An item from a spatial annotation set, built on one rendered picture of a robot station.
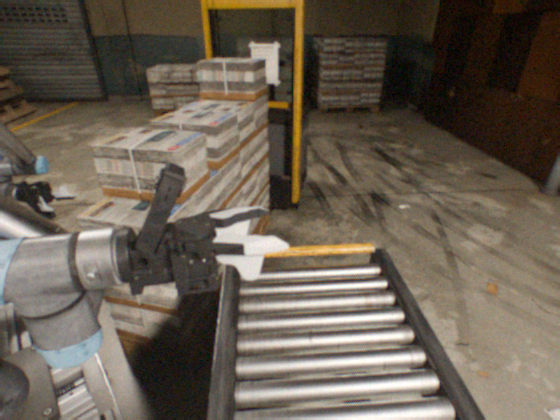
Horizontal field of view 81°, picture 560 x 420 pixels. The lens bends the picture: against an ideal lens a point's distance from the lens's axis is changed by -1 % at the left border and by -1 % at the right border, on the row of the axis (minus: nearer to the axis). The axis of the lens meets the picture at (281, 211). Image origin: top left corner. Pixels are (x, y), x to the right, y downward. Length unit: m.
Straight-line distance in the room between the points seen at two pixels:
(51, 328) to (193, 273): 0.19
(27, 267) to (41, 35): 8.76
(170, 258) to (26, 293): 0.16
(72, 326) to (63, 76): 8.70
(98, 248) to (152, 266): 0.07
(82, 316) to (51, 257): 0.10
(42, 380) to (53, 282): 0.49
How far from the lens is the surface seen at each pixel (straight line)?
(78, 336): 0.54
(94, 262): 0.45
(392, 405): 0.81
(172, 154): 1.34
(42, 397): 0.91
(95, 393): 0.93
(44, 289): 0.48
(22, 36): 9.34
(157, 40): 8.36
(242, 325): 0.92
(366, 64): 6.77
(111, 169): 1.53
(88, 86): 8.94
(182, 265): 0.44
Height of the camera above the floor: 1.47
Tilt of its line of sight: 29 degrees down
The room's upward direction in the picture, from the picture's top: straight up
